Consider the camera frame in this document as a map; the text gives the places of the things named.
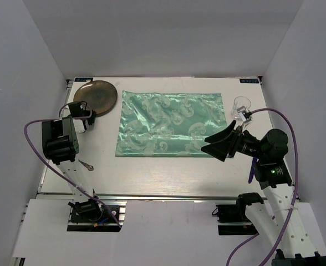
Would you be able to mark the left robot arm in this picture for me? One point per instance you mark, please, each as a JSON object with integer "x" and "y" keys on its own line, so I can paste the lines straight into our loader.
{"x": 60, "y": 145}

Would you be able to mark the green satin patterned cloth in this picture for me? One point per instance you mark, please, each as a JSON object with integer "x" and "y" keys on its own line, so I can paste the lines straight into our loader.
{"x": 168, "y": 125}

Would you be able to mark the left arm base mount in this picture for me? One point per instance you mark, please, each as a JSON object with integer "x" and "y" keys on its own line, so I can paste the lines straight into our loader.
{"x": 91, "y": 216}

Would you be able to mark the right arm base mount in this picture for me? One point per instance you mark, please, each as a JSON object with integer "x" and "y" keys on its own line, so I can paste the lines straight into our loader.
{"x": 231, "y": 218}

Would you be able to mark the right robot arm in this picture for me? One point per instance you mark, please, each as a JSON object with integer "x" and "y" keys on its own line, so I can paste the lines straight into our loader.
{"x": 284, "y": 231}

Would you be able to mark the blue table sticker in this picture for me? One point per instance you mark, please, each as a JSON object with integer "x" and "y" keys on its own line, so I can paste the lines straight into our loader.
{"x": 249, "y": 81}
{"x": 83, "y": 80}

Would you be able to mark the clear drinking glass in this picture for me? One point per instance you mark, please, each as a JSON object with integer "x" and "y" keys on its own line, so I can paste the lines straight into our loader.
{"x": 240, "y": 102}

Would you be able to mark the aluminium table edge rail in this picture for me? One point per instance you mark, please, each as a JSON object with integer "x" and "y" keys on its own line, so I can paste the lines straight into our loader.
{"x": 107, "y": 197}

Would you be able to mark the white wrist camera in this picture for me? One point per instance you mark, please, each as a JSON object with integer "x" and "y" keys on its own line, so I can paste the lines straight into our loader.
{"x": 80, "y": 125}
{"x": 245, "y": 115}

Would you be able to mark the left blue table sticker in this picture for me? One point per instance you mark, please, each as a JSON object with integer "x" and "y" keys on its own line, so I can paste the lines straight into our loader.
{"x": 83, "y": 80}

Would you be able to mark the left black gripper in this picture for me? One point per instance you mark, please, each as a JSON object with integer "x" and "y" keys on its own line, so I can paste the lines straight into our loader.
{"x": 91, "y": 120}

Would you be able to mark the right blue table sticker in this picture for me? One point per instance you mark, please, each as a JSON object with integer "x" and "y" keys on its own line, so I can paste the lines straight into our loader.
{"x": 249, "y": 81}

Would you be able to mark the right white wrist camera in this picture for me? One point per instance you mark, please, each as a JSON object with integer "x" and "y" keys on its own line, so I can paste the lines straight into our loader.
{"x": 245, "y": 115}

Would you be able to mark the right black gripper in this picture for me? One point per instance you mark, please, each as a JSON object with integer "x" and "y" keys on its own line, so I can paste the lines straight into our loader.
{"x": 220, "y": 149}

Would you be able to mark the iridescent ornate fork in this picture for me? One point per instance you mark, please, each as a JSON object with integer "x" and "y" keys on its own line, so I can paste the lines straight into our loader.
{"x": 86, "y": 165}

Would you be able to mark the brown speckled ceramic plate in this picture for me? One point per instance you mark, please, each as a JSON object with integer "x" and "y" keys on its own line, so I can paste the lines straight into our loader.
{"x": 100, "y": 95}

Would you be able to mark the purple handled knife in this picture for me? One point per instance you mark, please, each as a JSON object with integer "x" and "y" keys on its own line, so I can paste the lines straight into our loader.
{"x": 251, "y": 173}

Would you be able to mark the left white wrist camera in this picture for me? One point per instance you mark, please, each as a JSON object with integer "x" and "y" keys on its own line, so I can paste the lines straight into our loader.
{"x": 80, "y": 125}

